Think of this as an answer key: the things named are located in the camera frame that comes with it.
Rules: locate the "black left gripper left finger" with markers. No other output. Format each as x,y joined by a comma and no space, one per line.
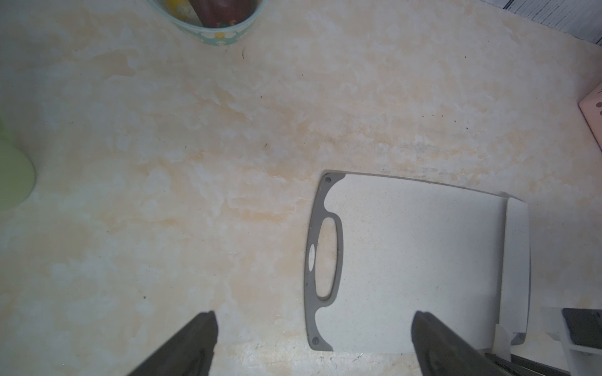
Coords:
189,352

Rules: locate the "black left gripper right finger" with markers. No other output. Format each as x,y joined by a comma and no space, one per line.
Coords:
440,351

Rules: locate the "white speckled knife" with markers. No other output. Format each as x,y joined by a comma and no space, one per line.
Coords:
515,288

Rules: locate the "white grey-rimmed cutting board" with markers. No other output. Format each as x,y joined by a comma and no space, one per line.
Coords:
381,248

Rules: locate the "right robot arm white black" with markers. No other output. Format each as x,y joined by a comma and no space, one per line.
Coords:
579,332

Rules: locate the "light green mug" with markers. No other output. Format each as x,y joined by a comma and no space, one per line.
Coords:
17,172

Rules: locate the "pink plastic basket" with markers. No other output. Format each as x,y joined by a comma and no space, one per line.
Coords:
591,108

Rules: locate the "small floral bowl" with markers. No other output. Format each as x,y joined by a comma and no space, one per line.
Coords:
180,14

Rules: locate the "dark purple fruit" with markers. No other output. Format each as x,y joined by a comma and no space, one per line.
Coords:
223,13

